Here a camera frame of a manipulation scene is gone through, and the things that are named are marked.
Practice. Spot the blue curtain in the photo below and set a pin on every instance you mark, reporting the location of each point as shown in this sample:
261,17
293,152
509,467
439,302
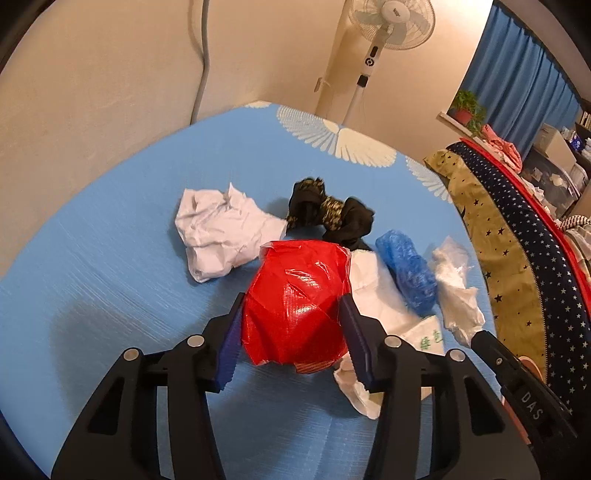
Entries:
518,82

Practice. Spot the white cardboard box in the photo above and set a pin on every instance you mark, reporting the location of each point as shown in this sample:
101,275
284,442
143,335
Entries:
553,146

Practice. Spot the grey striped cloth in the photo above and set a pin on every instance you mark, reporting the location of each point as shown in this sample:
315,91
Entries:
577,229

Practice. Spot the white standing fan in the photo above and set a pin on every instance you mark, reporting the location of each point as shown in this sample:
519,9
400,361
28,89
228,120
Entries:
395,25

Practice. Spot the white paper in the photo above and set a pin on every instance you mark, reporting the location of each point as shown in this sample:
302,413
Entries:
223,230

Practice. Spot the star patterned quilt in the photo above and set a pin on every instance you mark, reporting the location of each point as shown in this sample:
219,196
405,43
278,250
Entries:
540,297

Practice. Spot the red plastic bag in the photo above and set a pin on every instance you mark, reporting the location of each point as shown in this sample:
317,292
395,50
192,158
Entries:
291,311

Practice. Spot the white bag green print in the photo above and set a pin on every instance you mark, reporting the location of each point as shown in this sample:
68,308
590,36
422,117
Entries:
377,296

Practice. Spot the white plastic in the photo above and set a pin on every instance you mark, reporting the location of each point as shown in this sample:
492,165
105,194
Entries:
458,302

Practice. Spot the potted green plant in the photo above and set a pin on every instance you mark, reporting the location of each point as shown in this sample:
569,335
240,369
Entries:
467,110

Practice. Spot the black patterned scrunchie cloth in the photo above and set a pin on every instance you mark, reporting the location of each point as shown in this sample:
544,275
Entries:
346,222

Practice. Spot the dark bookshelf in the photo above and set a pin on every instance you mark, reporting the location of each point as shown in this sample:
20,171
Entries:
582,128

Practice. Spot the pink clothes pile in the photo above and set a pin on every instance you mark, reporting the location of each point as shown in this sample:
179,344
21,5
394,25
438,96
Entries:
508,151

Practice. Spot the clear storage box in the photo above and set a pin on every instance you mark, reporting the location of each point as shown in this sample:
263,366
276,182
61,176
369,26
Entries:
559,191

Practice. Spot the pink round bin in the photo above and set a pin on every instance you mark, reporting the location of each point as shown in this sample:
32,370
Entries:
534,369

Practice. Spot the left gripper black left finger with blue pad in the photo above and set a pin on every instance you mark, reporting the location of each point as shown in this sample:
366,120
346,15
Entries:
116,434

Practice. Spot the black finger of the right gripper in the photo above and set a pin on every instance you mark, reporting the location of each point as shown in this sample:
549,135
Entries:
495,354

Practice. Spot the blue plastic bag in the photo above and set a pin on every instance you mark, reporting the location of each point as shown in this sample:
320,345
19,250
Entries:
412,274

